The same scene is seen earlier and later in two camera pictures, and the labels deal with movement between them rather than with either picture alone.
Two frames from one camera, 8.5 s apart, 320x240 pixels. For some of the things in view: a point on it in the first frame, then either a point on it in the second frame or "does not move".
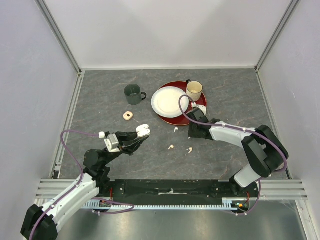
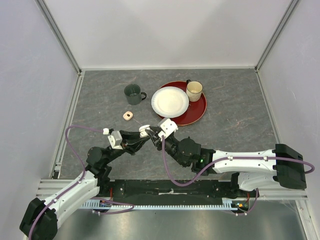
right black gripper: (191, 134) -> (157, 141)
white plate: (165, 102) does not move
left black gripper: (126, 145) does not move
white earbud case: (143, 130) does not move
